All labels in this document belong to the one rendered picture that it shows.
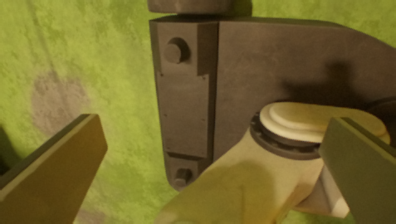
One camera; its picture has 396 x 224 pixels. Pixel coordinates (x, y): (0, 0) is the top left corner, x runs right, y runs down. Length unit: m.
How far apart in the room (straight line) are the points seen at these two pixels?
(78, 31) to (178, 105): 0.48
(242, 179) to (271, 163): 0.06
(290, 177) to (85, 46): 0.75
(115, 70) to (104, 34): 0.13
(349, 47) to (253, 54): 0.18
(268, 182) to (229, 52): 0.28
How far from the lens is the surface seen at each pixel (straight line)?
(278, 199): 0.29
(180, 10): 0.43
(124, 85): 0.80
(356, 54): 0.50
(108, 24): 0.76
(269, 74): 0.47
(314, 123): 0.37
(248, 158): 0.34
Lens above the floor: 0.61
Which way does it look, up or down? 57 degrees down
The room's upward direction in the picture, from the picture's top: 155 degrees counter-clockwise
